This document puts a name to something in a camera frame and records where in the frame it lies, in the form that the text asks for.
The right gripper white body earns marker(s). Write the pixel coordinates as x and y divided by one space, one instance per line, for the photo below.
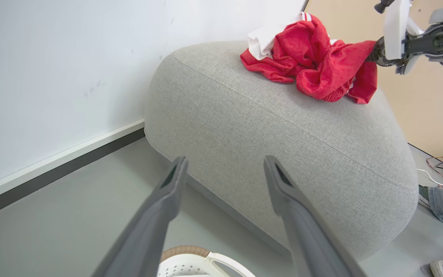
396 30

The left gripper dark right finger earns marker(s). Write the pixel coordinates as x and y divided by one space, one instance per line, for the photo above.
306 231

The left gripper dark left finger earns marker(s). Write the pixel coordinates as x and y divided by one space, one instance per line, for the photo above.
148 231

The red and white garment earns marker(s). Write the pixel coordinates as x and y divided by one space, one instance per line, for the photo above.
313 57

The white perforated laundry basket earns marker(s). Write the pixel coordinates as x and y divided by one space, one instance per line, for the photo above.
190 265

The grey fabric sofa seat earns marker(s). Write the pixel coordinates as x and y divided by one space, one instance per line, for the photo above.
283 154

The white and black baseboard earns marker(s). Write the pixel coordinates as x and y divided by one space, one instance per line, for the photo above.
60 165

